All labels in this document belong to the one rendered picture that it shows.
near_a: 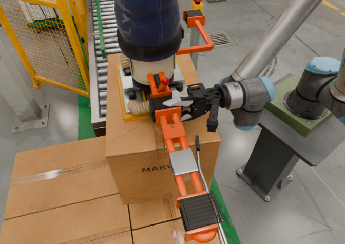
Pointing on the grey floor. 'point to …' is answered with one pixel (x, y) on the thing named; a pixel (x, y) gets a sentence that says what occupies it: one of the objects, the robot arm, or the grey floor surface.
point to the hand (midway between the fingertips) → (167, 112)
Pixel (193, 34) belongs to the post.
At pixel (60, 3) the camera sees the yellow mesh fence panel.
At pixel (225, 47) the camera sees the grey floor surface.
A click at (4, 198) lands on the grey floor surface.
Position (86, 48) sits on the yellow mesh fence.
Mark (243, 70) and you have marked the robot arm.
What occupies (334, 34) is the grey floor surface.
